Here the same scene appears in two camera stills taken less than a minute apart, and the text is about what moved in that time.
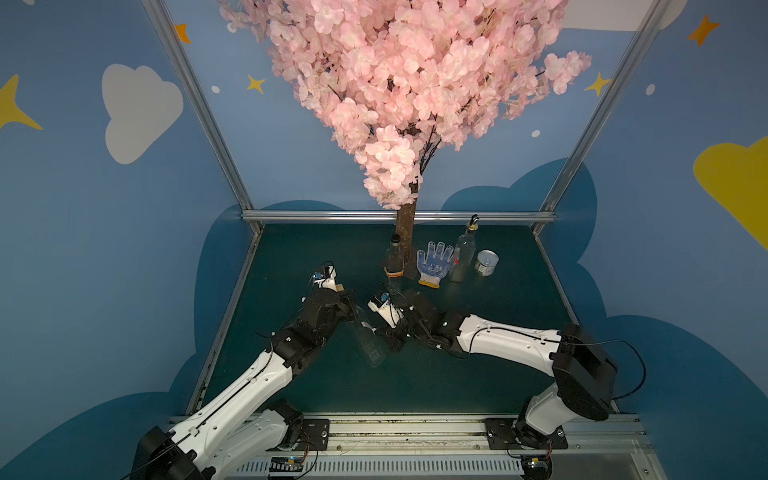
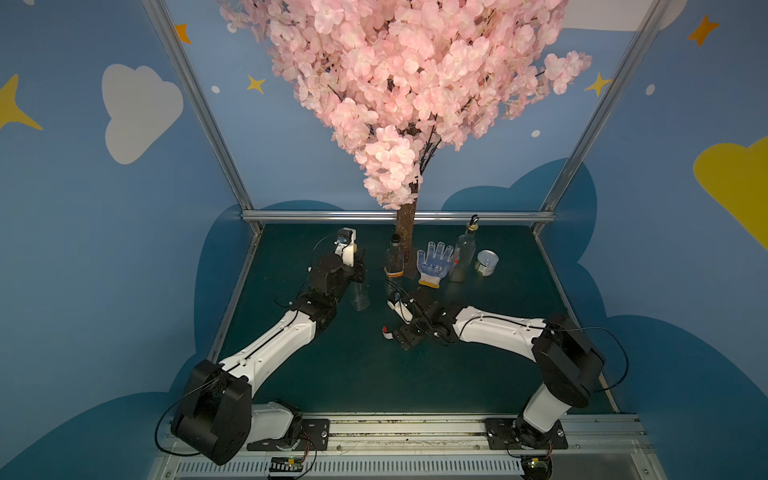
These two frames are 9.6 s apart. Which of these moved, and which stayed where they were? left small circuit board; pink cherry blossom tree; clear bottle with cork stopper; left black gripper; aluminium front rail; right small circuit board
Moved: left black gripper; clear bottle with cork stopper
Stayed: right small circuit board; left small circuit board; pink cherry blossom tree; aluminium front rail
